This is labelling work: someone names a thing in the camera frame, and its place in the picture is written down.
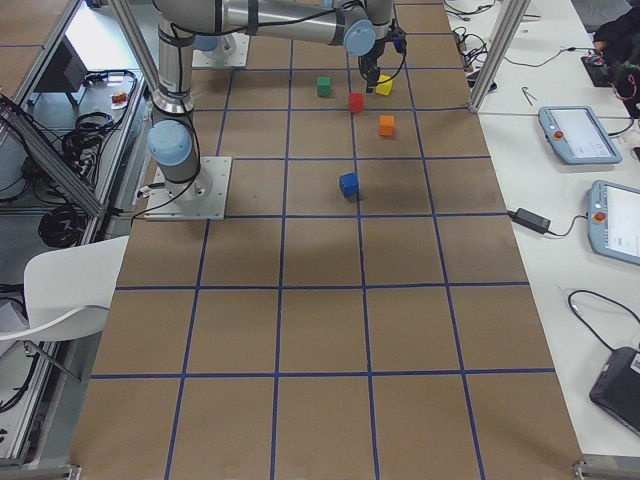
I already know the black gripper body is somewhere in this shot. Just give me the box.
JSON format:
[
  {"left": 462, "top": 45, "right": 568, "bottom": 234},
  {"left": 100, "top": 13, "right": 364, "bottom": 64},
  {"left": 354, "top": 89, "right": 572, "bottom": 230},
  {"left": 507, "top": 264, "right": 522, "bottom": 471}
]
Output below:
[{"left": 358, "top": 34, "right": 387, "bottom": 75}]

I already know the red wooden block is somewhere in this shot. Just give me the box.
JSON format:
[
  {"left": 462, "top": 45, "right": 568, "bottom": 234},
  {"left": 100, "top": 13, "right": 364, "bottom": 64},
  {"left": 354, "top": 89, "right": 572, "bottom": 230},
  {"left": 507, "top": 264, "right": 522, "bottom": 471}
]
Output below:
[{"left": 348, "top": 92, "right": 365, "bottom": 114}]

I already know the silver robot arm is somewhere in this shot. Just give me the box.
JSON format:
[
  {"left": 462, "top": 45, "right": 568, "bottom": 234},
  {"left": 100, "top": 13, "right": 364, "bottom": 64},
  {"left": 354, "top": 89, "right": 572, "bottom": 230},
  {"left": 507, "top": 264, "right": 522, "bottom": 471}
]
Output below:
[
  {"left": 179, "top": 20, "right": 387, "bottom": 93},
  {"left": 148, "top": 1, "right": 395, "bottom": 204}
]

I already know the yellow wooden block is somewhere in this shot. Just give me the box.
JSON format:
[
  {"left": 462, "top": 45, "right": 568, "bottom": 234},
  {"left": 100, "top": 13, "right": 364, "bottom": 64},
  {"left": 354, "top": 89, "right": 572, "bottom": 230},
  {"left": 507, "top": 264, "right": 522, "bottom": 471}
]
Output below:
[{"left": 375, "top": 74, "right": 394, "bottom": 96}]

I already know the green wooden block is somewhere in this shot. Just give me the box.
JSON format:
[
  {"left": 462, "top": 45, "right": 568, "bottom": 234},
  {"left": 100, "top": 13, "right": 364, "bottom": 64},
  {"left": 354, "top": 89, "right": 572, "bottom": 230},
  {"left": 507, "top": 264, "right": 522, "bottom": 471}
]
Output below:
[{"left": 316, "top": 76, "right": 332, "bottom": 98}]

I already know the orange wooden block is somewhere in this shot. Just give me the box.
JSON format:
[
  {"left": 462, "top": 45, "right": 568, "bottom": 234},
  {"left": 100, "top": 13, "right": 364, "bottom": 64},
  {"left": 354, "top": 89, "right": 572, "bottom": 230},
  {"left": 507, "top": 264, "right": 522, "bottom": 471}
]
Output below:
[{"left": 378, "top": 115, "right": 396, "bottom": 137}]

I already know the blue wooden block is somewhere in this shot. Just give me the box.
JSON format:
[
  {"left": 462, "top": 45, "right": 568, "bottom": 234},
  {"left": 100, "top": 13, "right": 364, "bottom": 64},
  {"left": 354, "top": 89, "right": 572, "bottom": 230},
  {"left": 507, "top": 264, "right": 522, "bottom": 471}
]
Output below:
[{"left": 339, "top": 172, "right": 360, "bottom": 199}]

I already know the allen key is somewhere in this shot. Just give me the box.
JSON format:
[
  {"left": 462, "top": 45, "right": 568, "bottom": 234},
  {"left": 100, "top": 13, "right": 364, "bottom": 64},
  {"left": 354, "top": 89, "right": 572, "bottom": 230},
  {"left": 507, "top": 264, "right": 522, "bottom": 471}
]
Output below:
[{"left": 521, "top": 86, "right": 536, "bottom": 106}]

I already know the black power adapter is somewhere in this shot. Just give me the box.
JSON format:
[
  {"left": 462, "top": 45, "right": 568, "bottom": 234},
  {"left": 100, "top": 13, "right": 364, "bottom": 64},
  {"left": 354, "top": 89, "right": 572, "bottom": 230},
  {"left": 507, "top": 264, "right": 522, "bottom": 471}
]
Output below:
[{"left": 508, "top": 208, "right": 551, "bottom": 234}]

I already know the far teach pendant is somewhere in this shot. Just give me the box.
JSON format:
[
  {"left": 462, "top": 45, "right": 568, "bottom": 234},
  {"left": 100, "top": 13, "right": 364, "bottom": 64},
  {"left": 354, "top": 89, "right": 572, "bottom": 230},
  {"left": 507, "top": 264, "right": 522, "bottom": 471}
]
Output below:
[{"left": 538, "top": 106, "right": 622, "bottom": 165}]

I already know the teach pendant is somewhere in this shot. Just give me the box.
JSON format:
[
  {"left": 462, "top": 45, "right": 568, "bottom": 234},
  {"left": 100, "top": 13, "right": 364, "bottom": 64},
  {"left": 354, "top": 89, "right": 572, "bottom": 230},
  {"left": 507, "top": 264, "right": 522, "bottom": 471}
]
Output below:
[
  {"left": 587, "top": 180, "right": 639, "bottom": 265},
  {"left": 538, "top": 106, "right": 622, "bottom": 165}
]

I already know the brown paper table mat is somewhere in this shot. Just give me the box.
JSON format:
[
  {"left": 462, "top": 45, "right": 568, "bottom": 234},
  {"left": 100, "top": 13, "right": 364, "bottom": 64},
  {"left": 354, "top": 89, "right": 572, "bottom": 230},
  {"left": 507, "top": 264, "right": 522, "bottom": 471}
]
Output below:
[{"left": 71, "top": 1, "right": 579, "bottom": 479}]

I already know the red snack packet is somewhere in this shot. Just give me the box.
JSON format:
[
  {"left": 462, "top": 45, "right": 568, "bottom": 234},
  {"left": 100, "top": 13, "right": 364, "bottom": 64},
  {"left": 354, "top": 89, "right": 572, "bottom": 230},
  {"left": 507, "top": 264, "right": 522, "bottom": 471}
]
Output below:
[{"left": 111, "top": 91, "right": 128, "bottom": 110}]

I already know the near teach pendant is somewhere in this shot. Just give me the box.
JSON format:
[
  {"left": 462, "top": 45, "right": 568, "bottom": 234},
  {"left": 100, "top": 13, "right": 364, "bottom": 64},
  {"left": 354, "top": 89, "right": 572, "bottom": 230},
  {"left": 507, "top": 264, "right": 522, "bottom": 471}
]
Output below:
[{"left": 587, "top": 180, "right": 639, "bottom": 265}]

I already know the white chair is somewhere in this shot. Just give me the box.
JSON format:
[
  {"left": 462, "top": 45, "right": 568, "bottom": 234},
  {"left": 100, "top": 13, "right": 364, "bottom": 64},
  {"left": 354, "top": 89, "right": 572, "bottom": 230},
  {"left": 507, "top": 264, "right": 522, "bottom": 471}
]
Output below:
[{"left": 1, "top": 236, "right": 129, "bottom": 342}]

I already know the black laptop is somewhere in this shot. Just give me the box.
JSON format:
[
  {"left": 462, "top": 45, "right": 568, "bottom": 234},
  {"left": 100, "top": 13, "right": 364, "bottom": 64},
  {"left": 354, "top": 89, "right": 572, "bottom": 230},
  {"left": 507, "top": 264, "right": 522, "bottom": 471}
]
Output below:
[{"left": 589, "top": 347, "right": 639, "bottom": 435}]

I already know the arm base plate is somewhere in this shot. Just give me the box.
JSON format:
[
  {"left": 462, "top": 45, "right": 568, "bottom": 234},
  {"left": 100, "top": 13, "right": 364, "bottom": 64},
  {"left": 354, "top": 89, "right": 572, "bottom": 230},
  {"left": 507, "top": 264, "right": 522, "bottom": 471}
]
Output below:
[
  {"left": 143, "top": 156, "right": 232, "bottom": 221},
  {"left": 192, "top": 33, "right": 250, "bottom": 69}
]

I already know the aluminium frame post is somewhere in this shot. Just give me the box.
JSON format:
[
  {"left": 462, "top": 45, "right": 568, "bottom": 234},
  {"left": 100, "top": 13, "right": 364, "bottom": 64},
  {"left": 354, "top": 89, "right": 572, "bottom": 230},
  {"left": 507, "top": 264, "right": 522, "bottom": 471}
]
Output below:
[{"left": 468, "top": 0, "right": 530, "bottom": 113}]

